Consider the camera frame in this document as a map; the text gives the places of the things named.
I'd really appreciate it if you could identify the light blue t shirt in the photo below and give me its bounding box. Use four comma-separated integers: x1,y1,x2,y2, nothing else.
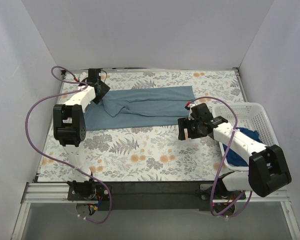
84,86,195,131

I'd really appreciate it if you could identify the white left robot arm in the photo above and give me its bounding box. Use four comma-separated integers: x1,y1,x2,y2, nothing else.
53,68,110,201

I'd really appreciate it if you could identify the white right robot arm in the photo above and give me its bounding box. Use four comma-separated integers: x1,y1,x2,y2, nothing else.
178,102,292,199

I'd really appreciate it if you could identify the dark blue t shirt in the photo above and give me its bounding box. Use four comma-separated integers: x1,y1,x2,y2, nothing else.
224,126,262,168

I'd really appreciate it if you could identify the white plastic laundry basket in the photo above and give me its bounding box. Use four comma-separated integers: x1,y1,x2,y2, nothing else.
211,102,277,172

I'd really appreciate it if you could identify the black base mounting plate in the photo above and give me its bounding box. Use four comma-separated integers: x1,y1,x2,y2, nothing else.
67,180,248,212

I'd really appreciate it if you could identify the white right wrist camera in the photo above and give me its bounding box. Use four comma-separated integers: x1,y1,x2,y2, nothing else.
185,101,197,120

